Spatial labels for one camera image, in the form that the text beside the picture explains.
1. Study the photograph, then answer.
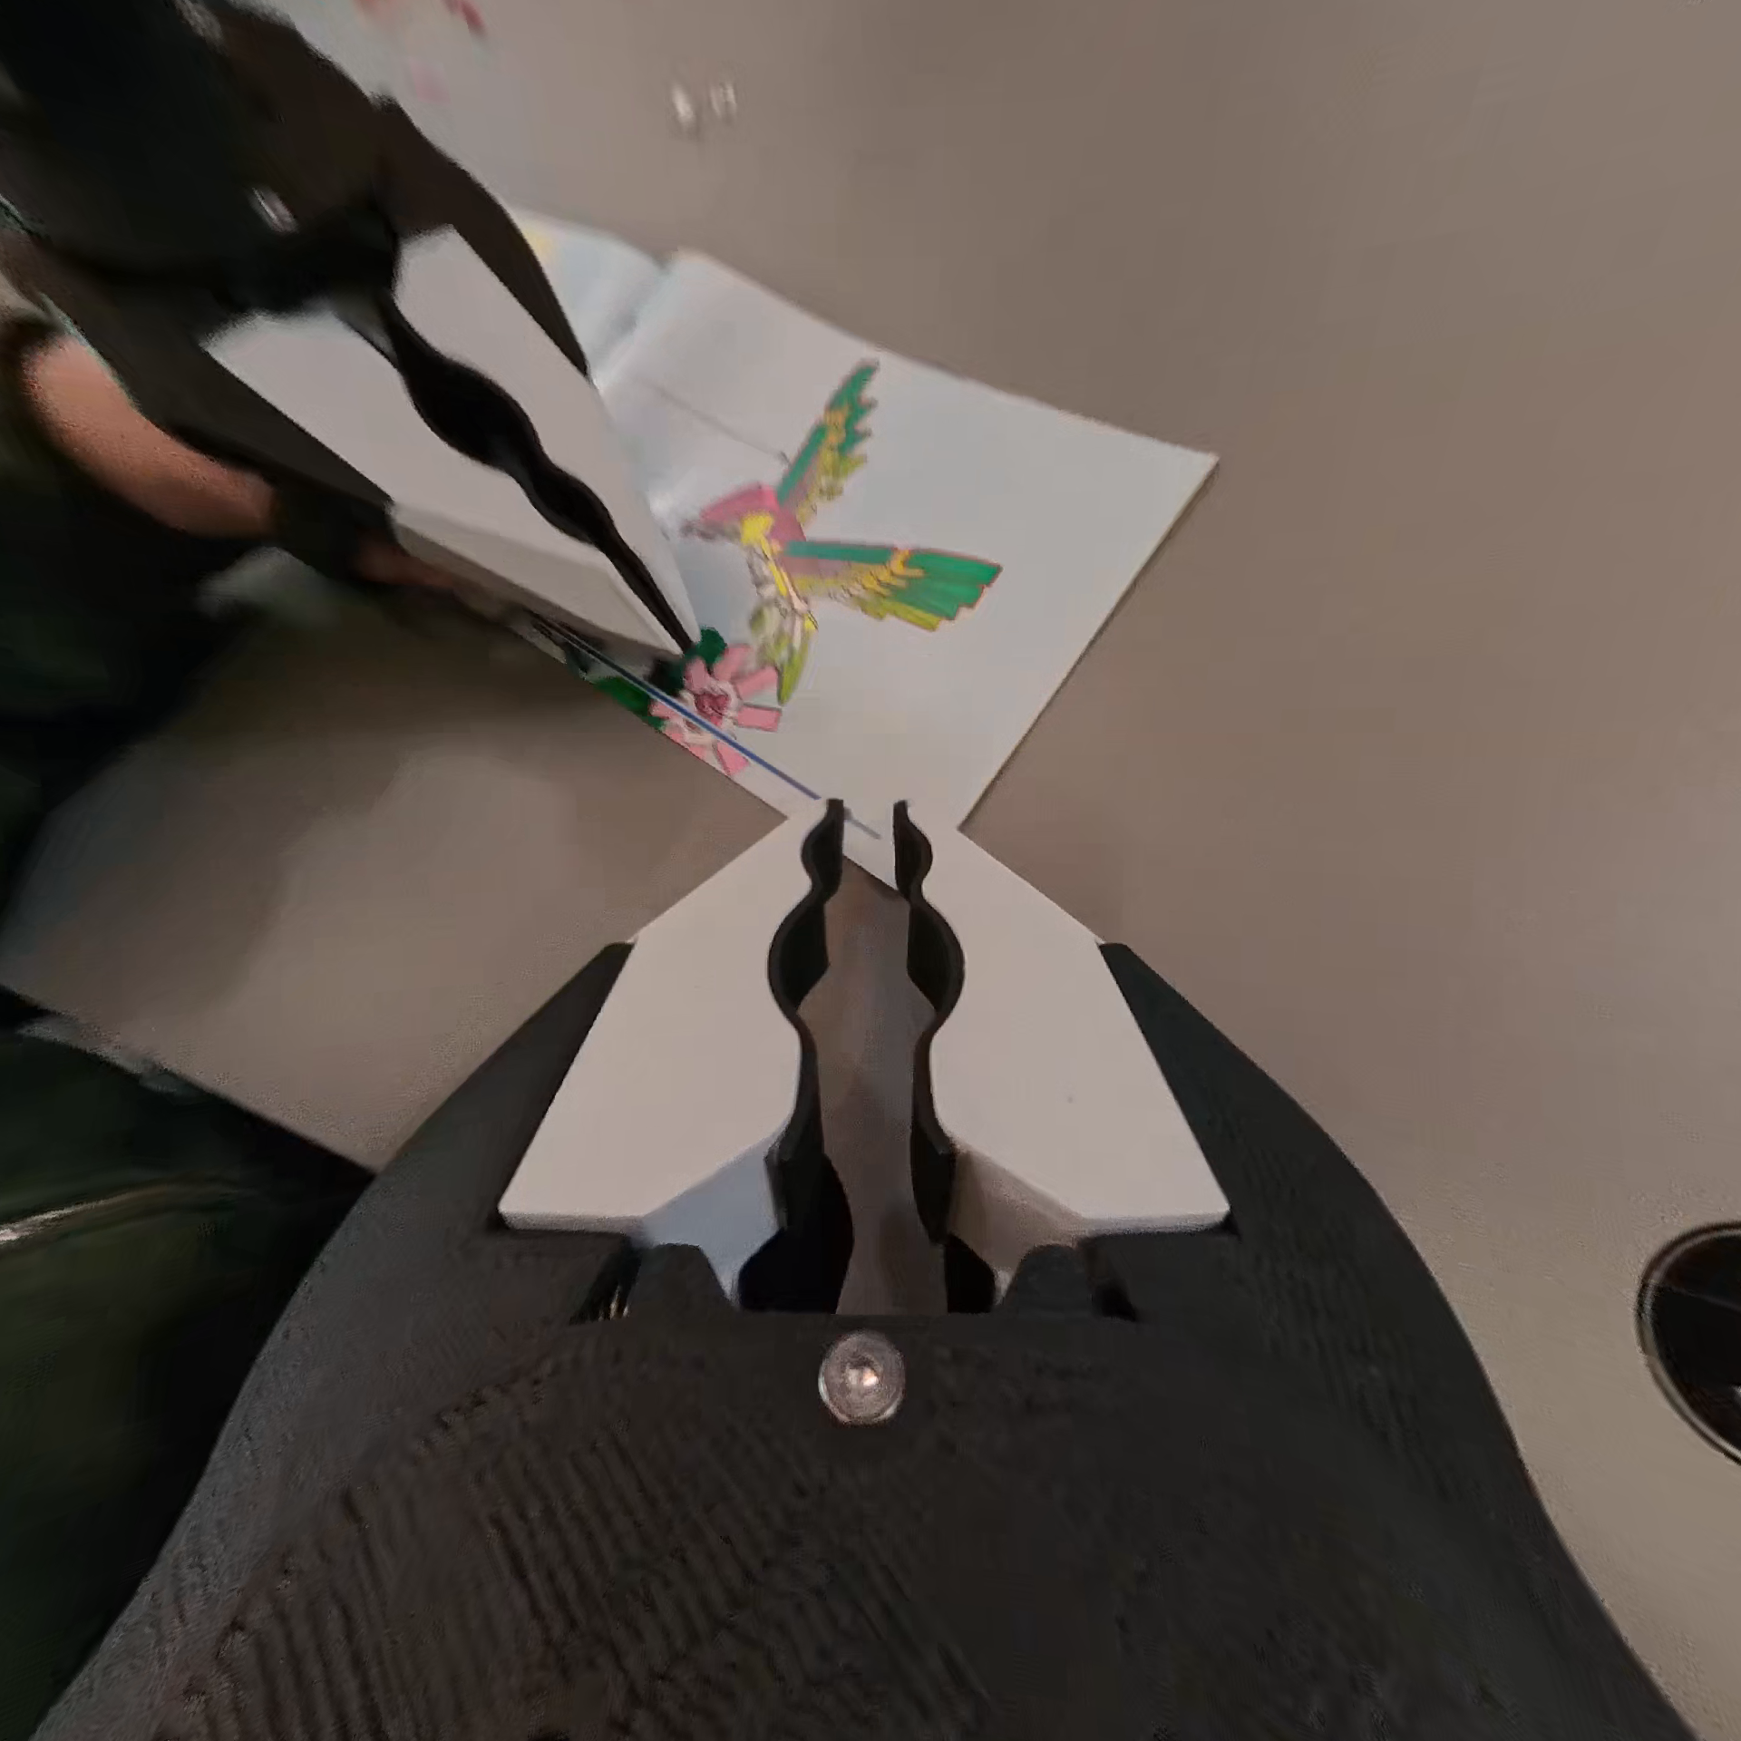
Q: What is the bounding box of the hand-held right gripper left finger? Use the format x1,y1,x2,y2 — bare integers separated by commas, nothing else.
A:
497,797,859,1315

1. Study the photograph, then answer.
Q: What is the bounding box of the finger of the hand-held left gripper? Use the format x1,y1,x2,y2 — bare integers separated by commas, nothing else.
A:
384,129,703,655
210,294,685,661

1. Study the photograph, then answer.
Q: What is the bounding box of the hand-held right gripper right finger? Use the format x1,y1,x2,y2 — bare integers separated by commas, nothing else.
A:
892,800,1233,1317

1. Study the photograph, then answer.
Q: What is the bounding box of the lego instruction booklet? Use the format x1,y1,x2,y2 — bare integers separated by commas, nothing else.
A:
522,218,1218,844

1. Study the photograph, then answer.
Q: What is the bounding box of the person's left forearm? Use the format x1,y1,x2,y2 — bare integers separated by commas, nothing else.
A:
0,293,293,873

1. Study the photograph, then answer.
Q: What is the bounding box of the person's left hand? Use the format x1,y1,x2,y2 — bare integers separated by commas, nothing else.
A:
27,338,457,590

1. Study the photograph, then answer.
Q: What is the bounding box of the person's dark green jacket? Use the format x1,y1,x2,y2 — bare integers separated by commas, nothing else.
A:
0,993,381,1741

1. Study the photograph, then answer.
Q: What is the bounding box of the black table cable grommet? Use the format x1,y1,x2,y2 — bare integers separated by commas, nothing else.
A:
1635,1225,1741,1453

